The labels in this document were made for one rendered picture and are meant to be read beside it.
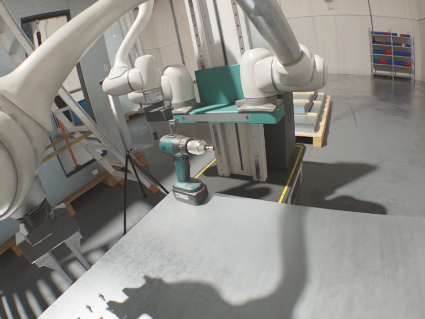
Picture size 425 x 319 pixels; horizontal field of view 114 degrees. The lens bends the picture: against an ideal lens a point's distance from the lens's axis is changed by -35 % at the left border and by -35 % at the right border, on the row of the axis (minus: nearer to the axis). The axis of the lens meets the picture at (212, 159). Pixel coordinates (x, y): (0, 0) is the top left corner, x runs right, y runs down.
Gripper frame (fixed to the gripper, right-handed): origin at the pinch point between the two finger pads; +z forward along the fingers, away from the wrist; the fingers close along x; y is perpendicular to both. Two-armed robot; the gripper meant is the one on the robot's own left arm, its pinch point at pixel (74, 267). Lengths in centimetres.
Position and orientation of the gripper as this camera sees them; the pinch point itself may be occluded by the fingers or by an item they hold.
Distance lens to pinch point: 52.1
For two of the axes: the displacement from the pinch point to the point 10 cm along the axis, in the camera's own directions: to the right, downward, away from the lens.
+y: -7.7, -1.5, 6.2
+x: -6.2, 4.4, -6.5
